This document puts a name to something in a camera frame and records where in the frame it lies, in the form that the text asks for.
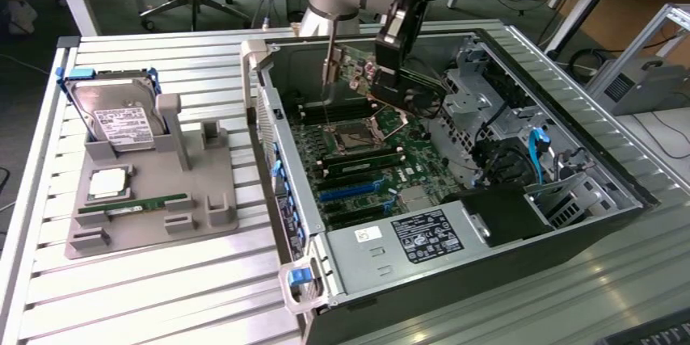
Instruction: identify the grey power supply with label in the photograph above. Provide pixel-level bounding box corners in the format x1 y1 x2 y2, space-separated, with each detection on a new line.
323 199 490 296

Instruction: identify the grey computer tower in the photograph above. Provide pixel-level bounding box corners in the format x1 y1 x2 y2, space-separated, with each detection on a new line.
584 56 690 116

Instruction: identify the grey plastic parts rack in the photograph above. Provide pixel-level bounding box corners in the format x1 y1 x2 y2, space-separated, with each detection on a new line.
62 92 243 261

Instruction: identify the aluminium profile frame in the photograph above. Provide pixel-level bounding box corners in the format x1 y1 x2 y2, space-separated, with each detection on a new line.
584 2 690 91

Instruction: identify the black stand pole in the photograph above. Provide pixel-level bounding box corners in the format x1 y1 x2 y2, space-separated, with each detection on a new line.
543 0 635 55

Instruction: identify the black keyboard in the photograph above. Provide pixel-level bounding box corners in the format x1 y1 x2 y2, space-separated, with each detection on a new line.
603 312 690 345

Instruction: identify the blue expansion slot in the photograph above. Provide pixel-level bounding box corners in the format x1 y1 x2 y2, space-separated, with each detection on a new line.
316 183 381 200

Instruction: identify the silver metal disk bay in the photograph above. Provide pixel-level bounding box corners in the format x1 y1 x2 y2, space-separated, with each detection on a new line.
430 65 546 184

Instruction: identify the graphics card with metal bracket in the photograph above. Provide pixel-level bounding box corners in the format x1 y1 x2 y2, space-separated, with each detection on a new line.
321 17 450 120

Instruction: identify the hard disk in blue carrier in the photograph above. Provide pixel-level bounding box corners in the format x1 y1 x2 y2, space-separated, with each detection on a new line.
54 66 165 152

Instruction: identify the silver CPU chip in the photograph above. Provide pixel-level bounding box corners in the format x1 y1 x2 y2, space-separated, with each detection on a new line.
87 169 131 200

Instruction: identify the thin metal locking lever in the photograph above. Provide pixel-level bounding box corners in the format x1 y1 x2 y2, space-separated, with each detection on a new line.
320 94 333 130

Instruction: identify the open black PC case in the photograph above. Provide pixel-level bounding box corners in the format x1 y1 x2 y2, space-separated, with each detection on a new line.
239 27 662 345

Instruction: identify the metal socket cover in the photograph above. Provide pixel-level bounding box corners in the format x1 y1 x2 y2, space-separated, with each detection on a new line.
368 103 413 138

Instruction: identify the black RAM stick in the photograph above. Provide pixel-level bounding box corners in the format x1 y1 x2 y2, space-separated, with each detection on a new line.
323 154 405 179

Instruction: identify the black expansion slot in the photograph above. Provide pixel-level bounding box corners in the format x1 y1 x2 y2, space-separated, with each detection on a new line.
325 204 389 229
315 175 379 191

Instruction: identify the green motherboard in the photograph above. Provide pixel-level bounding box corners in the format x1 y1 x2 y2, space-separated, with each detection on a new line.
288 98 470 231

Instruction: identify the black office chair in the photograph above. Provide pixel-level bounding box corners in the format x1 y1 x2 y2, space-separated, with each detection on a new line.
137 0 255 32

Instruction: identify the silver chipset heatsink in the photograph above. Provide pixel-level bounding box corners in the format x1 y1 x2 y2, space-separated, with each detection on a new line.
397 187 439 211

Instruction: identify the blue flat wire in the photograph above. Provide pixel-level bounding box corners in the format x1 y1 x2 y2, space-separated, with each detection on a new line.
530 127 554 184

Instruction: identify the blue case latch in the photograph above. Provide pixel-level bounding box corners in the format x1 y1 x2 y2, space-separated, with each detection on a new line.
287 267 313 288

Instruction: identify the CPU socket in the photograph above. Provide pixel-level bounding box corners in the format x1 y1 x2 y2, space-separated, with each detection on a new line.
328 120 387 156

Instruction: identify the green RAM stick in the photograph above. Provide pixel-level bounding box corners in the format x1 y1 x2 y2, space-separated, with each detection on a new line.
77 194 183 215

